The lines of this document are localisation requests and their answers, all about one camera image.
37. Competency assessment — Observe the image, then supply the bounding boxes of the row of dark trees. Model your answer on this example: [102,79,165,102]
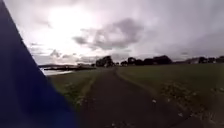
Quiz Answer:
[94,54,174,68]

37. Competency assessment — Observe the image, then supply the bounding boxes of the distant dark shore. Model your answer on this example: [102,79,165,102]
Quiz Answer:
[38,63,98,72]

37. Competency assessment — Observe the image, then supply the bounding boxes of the dark asphalt path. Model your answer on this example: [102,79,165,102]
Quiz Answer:
[78,67,208,128]

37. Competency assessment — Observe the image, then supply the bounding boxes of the pale water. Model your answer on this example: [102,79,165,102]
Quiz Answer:
[41,68,76,77]

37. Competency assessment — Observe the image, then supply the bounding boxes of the building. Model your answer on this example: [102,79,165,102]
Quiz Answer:
[184,55,224,65]

